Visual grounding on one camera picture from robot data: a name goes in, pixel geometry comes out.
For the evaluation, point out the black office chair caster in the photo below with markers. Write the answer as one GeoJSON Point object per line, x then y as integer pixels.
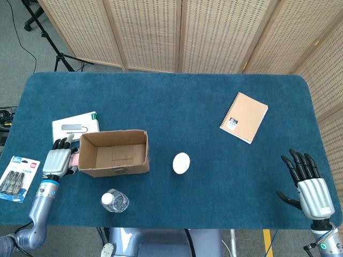
{"type": "Point", "coordinates": [28, 26]}

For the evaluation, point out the grey blue robot torso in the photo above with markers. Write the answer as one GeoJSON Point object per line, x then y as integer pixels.
{"type": "Point", "coordinates": [160, 243]}

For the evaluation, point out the small white pink box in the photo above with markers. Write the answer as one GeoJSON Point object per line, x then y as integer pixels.
{"type": "Point", "coordinates": [74, 160]}

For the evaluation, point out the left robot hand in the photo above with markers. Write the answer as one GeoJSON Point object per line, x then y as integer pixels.
{"type": "Point", "coordinates": [56, 162]}

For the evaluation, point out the brown spiral notebook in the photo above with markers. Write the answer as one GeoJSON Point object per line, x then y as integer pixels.
{"type": "Point", "coordinates": [245, 117]}

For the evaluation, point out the clear plastic water bottle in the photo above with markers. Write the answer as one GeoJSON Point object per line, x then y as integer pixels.
{"type": "Point", "coordinates": [115, 202]}

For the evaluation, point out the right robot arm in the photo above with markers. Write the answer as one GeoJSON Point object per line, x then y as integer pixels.
{"type": "Point", "coordinates": [328, 242]}

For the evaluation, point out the white round object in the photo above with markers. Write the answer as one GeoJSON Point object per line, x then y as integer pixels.
{"type": "Point", "coordinates": [181, 163]}

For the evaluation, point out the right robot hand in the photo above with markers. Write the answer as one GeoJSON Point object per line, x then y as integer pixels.
{"type": "Point", "coordinates": [316, 199]}

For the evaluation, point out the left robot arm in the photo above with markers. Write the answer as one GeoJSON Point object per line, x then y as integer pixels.
{"type": "Point", "coordinates": [40, 208]}

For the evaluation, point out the open brown cardboard box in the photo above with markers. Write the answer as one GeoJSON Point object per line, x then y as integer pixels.
{"type": "Point", "coordinates": [118, 168]}

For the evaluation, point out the black tripod stand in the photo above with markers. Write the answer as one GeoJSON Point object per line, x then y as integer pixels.
{"type": "Point", "coordinates": [61, 56]}

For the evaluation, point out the blue battery blister pack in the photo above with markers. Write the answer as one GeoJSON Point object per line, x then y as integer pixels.
{"type": "Point", "coordinates": [16, 179]}

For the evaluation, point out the wicker folding screen panel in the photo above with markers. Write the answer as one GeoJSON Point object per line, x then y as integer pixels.
{"type": "Point", "coordinates": [85, 29]}
{"type": "Point", "coordinates": [219, 32]}
{"type": "Point", "coordinates": [294, 34]}
{"type": "Point", "coordinates": [328, 80]}
{"type": "Point", "coordinates": [144, 32]}

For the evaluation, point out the yellow floor tape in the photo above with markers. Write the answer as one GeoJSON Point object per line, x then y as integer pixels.
{"type": "Point", "coordinates": [268, 242]}

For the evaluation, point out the white USB hub package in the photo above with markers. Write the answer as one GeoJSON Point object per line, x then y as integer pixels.
{"type": "Point", "coordinates": [75, 124]}

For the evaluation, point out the white table leg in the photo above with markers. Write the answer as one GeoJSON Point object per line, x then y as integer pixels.
{"type": "Point", "coordinates": [233, 243]}

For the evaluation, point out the blue table mat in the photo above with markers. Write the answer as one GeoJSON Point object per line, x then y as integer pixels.
{"type": "Point", "coordinates": [171, 101]}

